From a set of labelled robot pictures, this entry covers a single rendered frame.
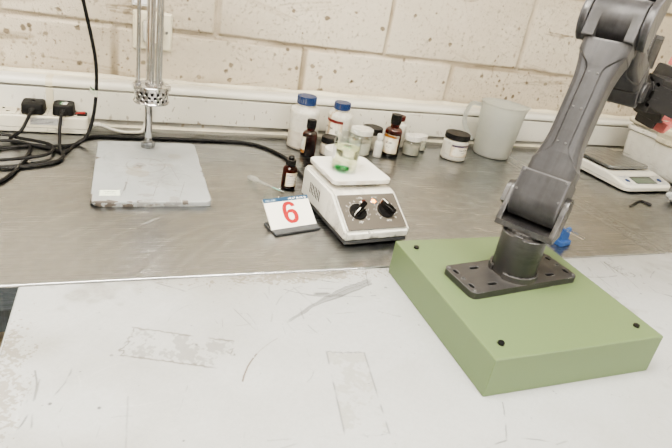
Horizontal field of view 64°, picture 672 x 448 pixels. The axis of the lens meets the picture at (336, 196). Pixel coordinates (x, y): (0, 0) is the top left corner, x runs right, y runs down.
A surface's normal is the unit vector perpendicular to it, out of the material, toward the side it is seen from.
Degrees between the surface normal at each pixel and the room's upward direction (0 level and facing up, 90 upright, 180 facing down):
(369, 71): 90
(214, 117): 90
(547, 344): 1
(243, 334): 0
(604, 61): 67
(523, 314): 1
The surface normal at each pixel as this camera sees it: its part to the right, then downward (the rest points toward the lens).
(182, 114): 0.33, 0.43
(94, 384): 0.16, -0.90
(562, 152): -0.49, -0.15
